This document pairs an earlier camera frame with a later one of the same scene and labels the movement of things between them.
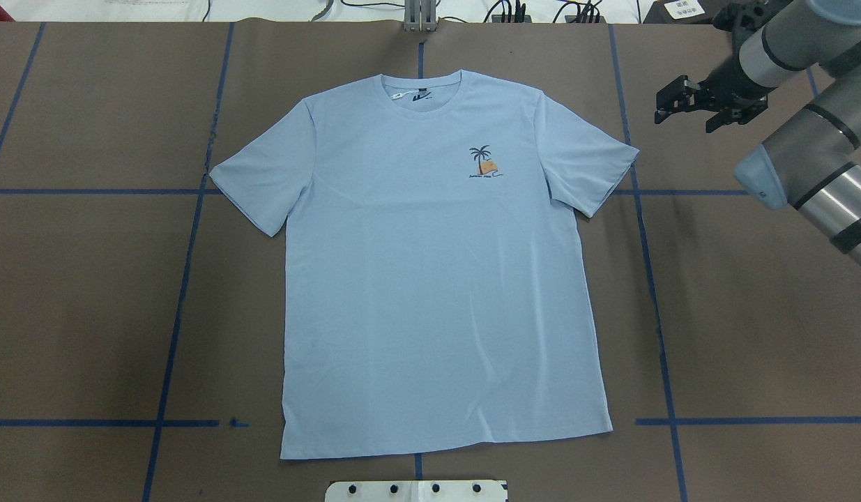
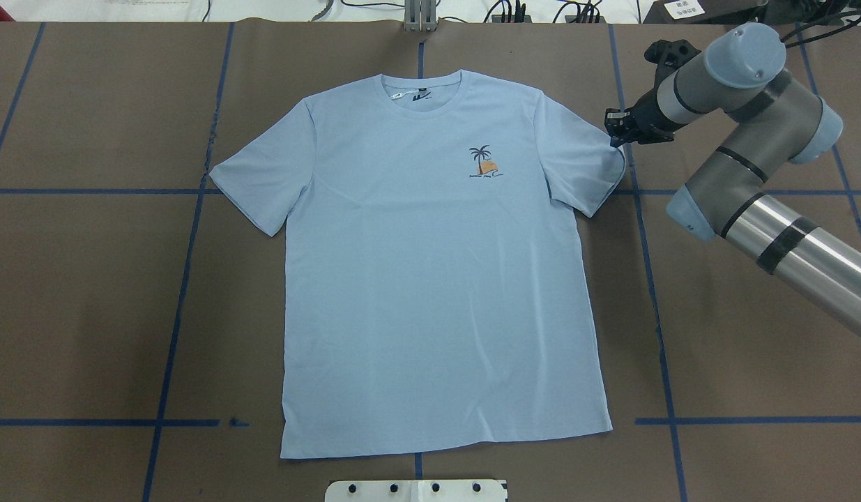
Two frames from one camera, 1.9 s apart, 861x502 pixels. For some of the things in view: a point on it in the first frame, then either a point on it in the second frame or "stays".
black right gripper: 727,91 -> 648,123
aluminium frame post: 420,15 stays
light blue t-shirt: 436,295 stays
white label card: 682,9 stays
